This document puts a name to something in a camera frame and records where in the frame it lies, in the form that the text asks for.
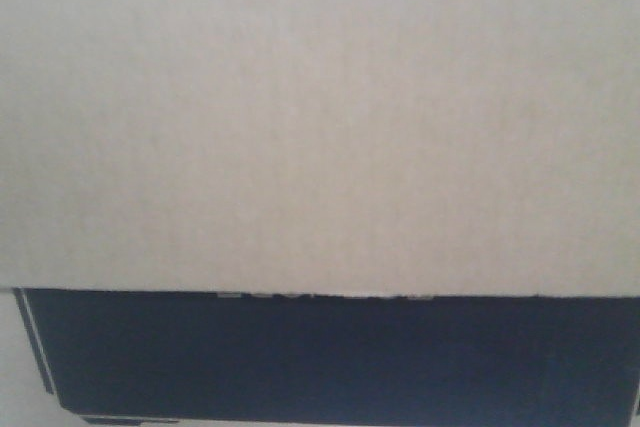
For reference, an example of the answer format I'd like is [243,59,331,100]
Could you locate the brown cardboard box black print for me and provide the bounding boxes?
[0,0,640,427]

